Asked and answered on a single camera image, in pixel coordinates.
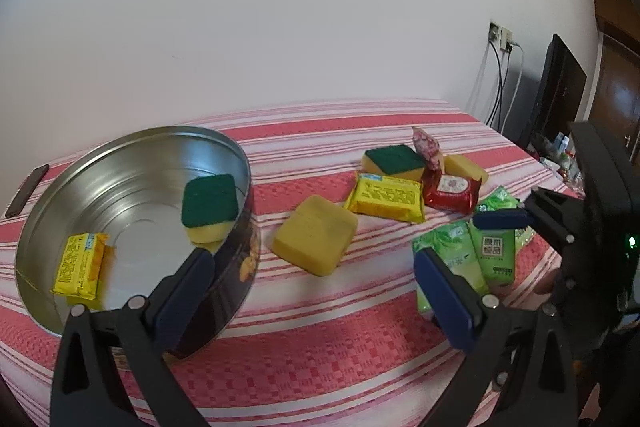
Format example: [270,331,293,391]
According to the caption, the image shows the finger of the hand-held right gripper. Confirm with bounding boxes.
[472,187,588,253]

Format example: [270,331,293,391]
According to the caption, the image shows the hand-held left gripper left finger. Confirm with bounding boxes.
[49,247,217,427]

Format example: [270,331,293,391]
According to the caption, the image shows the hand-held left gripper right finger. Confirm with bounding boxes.
[414,247,581,427]

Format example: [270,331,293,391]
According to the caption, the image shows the green tissue pack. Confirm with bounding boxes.
[412,222,490,315]
[469,222,517,289]
[514,227,537,252]
[474,186,522,215]

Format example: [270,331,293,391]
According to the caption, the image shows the large yellow snack packet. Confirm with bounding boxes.
[344,173,426,224]

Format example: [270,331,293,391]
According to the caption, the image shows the round metal tin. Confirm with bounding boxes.
[14,126,261,358]

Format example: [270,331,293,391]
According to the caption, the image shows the red snack packet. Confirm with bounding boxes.
[422,169,481,214]

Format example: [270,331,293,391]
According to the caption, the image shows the cluster of small bottles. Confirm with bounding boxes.
[532,132,586,198]

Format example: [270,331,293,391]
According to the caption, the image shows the green and yellow sponge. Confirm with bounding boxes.
[181,174,240,244]
[362,145,428,182]

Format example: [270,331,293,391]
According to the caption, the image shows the pink patterned snack packet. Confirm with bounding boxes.
[411,127,446,172]

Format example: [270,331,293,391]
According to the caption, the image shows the small yellow snack packet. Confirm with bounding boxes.
[51,233,116,300]

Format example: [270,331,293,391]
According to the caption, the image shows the red striped bedspread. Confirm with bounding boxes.
[0,96,591,427]

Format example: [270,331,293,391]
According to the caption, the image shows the black monitor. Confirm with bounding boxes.
[520,33,588,152]

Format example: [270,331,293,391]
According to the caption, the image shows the brown wooden door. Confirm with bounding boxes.
[590,0,640,158]

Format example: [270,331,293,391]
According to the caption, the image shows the black phone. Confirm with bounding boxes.
[5,164,50,217]

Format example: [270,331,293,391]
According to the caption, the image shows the black cable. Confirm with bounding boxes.
[487,41,512,135]

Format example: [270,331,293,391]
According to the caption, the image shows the thin white cable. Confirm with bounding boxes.
[467,41,493,115]

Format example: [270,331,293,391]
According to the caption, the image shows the white wall socket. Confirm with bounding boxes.
[487,22,516,54]

